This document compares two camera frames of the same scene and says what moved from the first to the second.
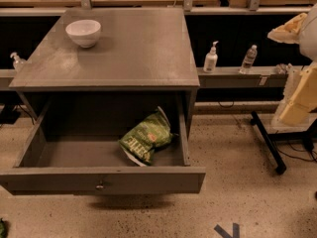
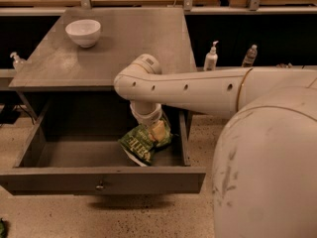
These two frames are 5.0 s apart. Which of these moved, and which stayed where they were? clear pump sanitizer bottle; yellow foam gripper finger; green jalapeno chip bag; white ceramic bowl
Moved: yellow foam gripper finger
Stayed: clear pump sanitizer bottle; green jalapeno chip bag; white ceramic bowl
